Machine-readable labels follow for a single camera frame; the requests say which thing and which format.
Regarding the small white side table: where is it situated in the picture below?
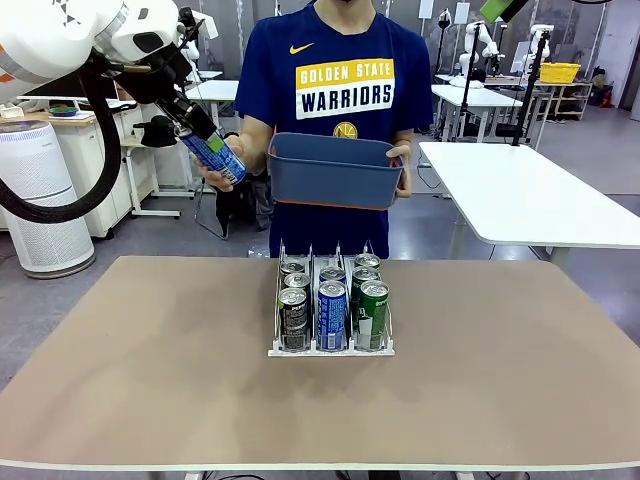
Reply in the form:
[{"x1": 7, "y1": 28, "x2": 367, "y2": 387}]
[{"x1": 117, "y1": 128, "x2": 197, "y2": 220}]

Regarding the left arm black cable bundle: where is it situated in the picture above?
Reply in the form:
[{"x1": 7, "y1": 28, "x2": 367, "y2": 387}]
[{"x1": 0, "y1": 54, "x2": 124, "y2": 225}]

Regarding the person in blue shirt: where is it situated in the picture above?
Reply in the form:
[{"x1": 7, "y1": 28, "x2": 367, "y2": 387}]
[{"x1": 234, "y1": 0, "x2": 434, "y2": 259}]

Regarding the black hat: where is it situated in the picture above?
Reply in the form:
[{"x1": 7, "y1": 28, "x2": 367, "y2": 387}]
[{"x1": 133, "y1": 115, "x2": 183, "y2": 149}]

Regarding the large white table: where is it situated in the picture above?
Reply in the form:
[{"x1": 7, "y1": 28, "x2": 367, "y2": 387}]
[{"x1": 418, "y1": 141, "x2": 640, "y2": 266}]

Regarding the white cylindrical air purifier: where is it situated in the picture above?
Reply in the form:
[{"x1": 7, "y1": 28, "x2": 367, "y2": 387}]
[{"x1": 0, "y1": 119, "x2": 96, "y2": 280}]

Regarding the wooden shelf rack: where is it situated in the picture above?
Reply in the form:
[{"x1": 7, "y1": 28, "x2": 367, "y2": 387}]
[{"x1": 533, "y1": 79, "x2": 594, "y2": 122}]

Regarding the black tripod stand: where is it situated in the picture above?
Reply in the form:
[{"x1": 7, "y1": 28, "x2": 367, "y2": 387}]
[{"x1": 509, "y1": 29, "x2": 551, "y2": 148}]

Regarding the person's right hand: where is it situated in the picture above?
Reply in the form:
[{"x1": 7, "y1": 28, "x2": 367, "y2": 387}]
[{"x1": 188, "y1": 132, "x2": 257, "y2": 194}]

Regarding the person's right forearm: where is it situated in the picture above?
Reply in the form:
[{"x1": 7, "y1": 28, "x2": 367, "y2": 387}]
[{"x1": 227, "y1": 117, "x2": 277, "y2": 174}]

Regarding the black keyboard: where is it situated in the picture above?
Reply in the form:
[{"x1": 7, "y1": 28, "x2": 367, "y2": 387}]
[{"x1": 79, "y1": 99, "x2": 139, "y2": 114}]

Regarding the yellow plastic crate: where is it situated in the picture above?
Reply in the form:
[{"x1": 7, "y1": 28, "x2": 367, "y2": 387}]
[{"x1": 539, "y1": 62, "x2": 583, "y2": 84}]

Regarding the white background desk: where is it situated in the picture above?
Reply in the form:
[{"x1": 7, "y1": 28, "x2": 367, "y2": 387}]
[{"x1": 185, "y1": 79, "x2": 240, "y2": 147}]

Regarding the person's left hand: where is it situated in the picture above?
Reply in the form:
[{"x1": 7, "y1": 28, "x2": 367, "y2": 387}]
[{"x1": 385, "y1": 144, "x2": 415, "y2": 199}]

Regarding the clear white can dispenser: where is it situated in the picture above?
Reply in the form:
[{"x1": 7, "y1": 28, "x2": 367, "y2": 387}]
[{"x1": 267, "y1": 238, "x2": 396, "y2": 359}]

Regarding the blue plastic bin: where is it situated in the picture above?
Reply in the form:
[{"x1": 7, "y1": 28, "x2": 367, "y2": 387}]
[{"x1": 267, "y1": 132, "x2": 405, "y2": 212}]

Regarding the white background table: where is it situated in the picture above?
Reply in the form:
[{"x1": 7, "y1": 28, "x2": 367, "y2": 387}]
[{"x1": 430, "y1": 83, "x2": 524, "y2": 145}]

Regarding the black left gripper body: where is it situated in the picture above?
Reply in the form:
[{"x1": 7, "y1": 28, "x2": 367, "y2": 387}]
[{"x1": 119, "y1": 44, "x2": 192, "y2": 105}]

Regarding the black computer monitor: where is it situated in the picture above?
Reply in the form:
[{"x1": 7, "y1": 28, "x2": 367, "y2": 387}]
[{"x1": 19, "y1": 74, "x2": 101, "y2": 100}]

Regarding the chair draped with dark jacket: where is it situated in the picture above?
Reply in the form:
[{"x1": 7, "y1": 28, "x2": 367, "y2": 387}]
[{"x1": 193, "y1": 169, "x2": 274, "y2": 241}]

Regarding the green white beverage can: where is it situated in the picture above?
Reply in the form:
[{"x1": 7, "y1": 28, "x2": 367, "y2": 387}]
[{"x1": 357, "y1": 280, "x2": 390, "y2": 351}]

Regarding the thin black pole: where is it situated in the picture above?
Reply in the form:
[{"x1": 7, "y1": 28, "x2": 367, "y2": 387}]
[{"x1": 462, "y1": 22, "x2": 484, "y2": 144}]

